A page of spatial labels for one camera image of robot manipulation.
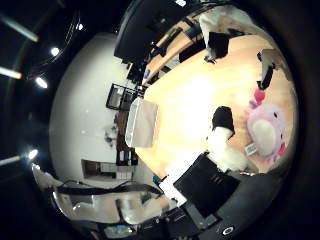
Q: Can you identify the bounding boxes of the pink axolotl plush toy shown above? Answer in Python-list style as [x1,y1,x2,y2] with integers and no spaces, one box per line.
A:
[244,87,288,165]

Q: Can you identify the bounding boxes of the grey plastic bin container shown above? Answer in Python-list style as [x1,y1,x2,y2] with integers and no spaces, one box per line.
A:
[124,97,160,149]

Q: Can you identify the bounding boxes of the small green plant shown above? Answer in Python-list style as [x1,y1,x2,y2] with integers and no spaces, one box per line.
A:
[103,125,118,148]

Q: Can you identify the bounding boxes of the black metal shelf rack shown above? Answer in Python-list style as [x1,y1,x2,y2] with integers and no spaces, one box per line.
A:
[105,83,145,112]

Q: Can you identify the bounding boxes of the grey and black toy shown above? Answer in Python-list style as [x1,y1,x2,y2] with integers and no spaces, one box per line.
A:
[255,48,285,91]

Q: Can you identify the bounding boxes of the light wooden desk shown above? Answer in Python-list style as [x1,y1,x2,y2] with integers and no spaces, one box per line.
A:
[141,19,208,86]

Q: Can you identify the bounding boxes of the black computer monitor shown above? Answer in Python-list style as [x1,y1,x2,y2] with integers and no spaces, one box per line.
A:
[113,0,201,65]

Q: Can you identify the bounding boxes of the wall niche shelf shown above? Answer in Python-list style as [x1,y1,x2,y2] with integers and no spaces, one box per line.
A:
[81,158,135,182]

